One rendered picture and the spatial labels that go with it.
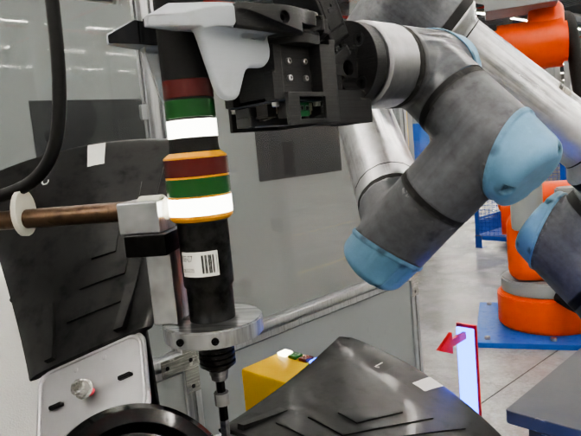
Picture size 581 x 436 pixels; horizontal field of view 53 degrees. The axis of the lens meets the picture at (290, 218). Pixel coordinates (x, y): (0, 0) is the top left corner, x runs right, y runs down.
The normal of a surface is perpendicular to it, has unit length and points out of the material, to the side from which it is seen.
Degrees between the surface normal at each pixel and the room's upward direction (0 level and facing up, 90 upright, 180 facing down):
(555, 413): 0
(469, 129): 81
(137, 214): 90
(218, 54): 90
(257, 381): 90
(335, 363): 9
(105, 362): 48
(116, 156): 40
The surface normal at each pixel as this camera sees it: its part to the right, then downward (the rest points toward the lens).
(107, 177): -0.09, -0.66
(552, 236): -0.59, -0.09
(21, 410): 0.48, -0.62
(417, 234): -0.18, 0.45
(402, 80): 0.64, 0.49
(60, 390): -0.36, -0.55
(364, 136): -0.54, -0.67
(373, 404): 0.14, -0.98
